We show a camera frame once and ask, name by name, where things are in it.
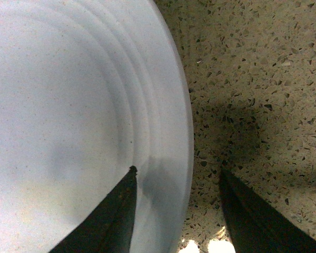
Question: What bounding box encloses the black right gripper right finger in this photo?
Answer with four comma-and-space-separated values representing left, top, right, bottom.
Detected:
220, 169, 316, 252

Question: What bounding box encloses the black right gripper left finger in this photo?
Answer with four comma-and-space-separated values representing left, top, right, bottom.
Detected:
51, 166, 137, 252

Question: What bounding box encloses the light blue plate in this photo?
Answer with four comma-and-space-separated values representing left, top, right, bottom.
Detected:
0, 1, 193, 252

